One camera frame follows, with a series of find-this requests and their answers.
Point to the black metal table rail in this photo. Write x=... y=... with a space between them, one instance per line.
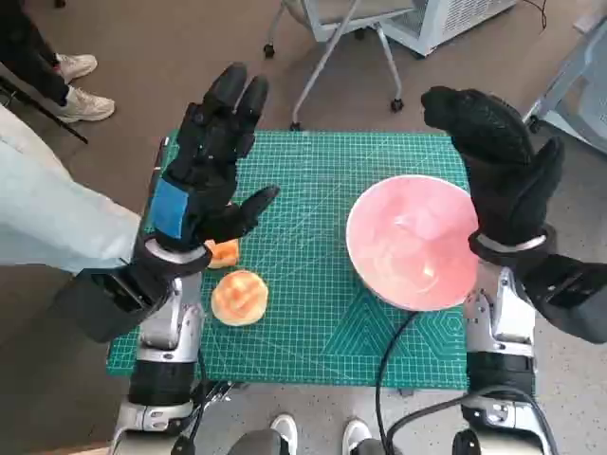
x=218 y=391

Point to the person with white shoes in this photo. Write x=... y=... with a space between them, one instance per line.
x=23 y=42

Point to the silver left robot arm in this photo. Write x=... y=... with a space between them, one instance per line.
x=182 y=308

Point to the pink bowl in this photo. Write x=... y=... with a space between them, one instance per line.
x=408 y=237

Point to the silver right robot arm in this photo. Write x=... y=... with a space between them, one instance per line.
x=498 y=327

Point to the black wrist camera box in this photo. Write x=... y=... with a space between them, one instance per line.
x=104 y=303
x=564 y=289

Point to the silver table edge rail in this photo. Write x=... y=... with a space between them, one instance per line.
x=159 y=161

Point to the long twisted toy bread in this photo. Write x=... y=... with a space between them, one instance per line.
x=225 y=256

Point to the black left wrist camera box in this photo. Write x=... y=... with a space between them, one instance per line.
x=104 y=303

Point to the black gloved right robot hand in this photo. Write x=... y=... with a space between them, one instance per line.
x=502 y=180

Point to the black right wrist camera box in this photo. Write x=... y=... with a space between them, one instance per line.
x=564 y=289

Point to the dark grey leg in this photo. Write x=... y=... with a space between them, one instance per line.
x=374 y=448
x=256 y=443

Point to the pale blue wheeled chair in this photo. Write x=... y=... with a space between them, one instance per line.
x=593 y=85

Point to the round toy bread bun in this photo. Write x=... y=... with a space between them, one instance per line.
x=239 y=298

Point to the person in light trousers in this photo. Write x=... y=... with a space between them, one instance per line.
x=47 y=213

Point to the green cutting mat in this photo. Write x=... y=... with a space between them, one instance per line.
x=303 y=213

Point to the grey wheeled chair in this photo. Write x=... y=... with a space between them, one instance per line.
x=360 y=12

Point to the white shoe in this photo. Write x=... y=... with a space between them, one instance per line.
x=355 y=429
x=284 y=426

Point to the black stand leg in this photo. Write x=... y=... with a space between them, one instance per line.
x=47 y=116

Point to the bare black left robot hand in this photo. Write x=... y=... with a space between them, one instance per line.
x=208 y=156

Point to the white grilled cabinet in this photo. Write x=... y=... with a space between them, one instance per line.
x=446 y=28

